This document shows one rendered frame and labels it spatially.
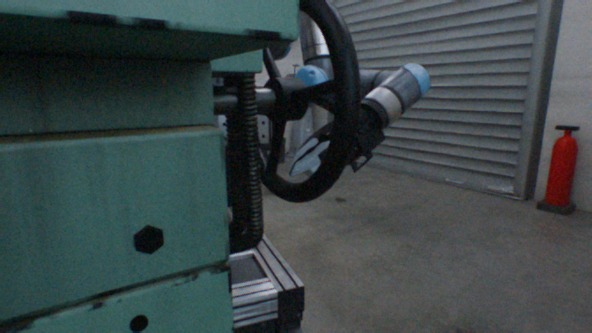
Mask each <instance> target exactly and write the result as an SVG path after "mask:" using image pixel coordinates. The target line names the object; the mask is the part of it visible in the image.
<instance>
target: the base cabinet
mask: <svg viewBox="0 0 592 333"><path fill-rule="evenodd" d="M0 333H234V332H233V289H232V268H231V265H230V263H229V262H225V263H221V264H218V265H215V266H211V267H209V268H205V269H201V270H196V271H192V272H190V273H186V274H182V275H180V276H175V277H170V278H167V279H163V280H160V281H157V282H154V283H150V284H146V285H140V286H138V287H134V288H131V290H130V289H128V291H125V292H119V293H116V294H111V295H108V296H105V297H102V298H98V299H96V300H90V301H87V302H84V303H79V304H76V305H73V306H69V307H64V308H61V309H57V310H55V311H50V312H47V313H44V314H38V315H35V316H32V317H28V318H25V319H21V321H18V322H13V323H9V324H5V325H2V326H0Z"/></svg>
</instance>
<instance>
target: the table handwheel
mask: <svg viewBox="0 0 592 333"><path fill-rule="evenodd" d="M300 11H304V12H305V13H307V14H308V16H309V17H310V18H311V19H312V20H313V21H314V22H315V23H316V25H317V26H318V28H319V30H320V31H321V33H322V37H323V39H324V41H325V43H326V47H328V50H329V55H330V59H331V63H332V68H333V74H334V78H332V79H330V80H327V81H323V82H321V83H318V84H315V85H310V86H305V84H304V83H303V81H302V80H300V79H299V78H282V77H281V75H280V73H279V71H278V67H277V65H276V63H275V61H274V59H273V57H272V54H271V52H270V49H269V48H265V49H263V64H264V66H265V69H266V72H268V74H267V75H269V77H270V79H269V80H267V82H266V83H265V84H264V86H257V87H256V88H255V89H256V94H255V95H256V96H257V97H256V99H255V100H256V101H257V103H256V105H257V109H256V110H257V111H258V115H262V114H264V115H265V116H266V117H267V118H268V119H269V120H271V121H272V122H274V130H273V137H272V143H271V148H270V153H269V157H268V159H267V158H266V156H265V154H264V152H263V148H262V145H261V142H260V139H258V141H259V142H260V143H259V146H260V148H259V151H260V154H259V156H260V159H259V160H260V161H261V163H260V164H259V165H260V166H261V168H260V169H261V173H260V175H261V180H262V183H263V184H264V186H265V187H266V189H267V190H268V191H269V192H271V193H273V194H274V195H275V196H277V197H279V198H281V199H283V200H286V201H289V202H293V203H305V202H309V201H312V200H315V199H316V198H318V197H320V196H322V195H324V194H325V193H327V192H328V191H329V190H330V189H331V187H332V186H333V185H334V184H335V183H336V181H337V180H338V178H339V177H340V175H341V174H343V172H344V169H345V167H346V165H347V163H348V161H349V159H350V157H351V155H352V149H353V146H354V143H355V140H356V136H357V131H358V126H359V115H360V100H361V89H360V75H359V62H358V58H357V53H356V49H355V47H354V43H353V39H352V36H351V33H350V31H348V28H347V26H346V24H345V22H344V20H343V18H342V16H341V15H340V12H339V11H338V9H337V8H336V6H335V5H334V4H333V3H332V2H331V1H330V0H300ZM237 92H238V88H237V87H236V86H223V85H214V86H213V103H214V116H215V115H238V113H239V111H240V110H239V109H238V106H239V104H238V101H239V100H238V99H237V97H238V96H239V94H238V93H237ZM330 94H335V113H334V122H333V127H332V132H331V137H330V141H329V146H328V149H327V152H326V154H325V157H324V159H322V162H321V164H320V165H319V166H318V167H317V169H316V171H315V172H314V174H313V175H312V176H311V177H310V178H308V179H307V180H304V181H302V182H291V181H287V180H285V179H284V178H282V177H281V176H280V175H279V174H278V173H277V171H278V161H279V155H280V150H281V145H282V141H283V137H284V133H285V125H286V122H291V121H299V120H301V119H302V118H303V117H304V115H305V113H306V112H307V111H308V108H309V102H310V100H311V99H314V98H317V97H322V96H326V95H330Z"/></svg>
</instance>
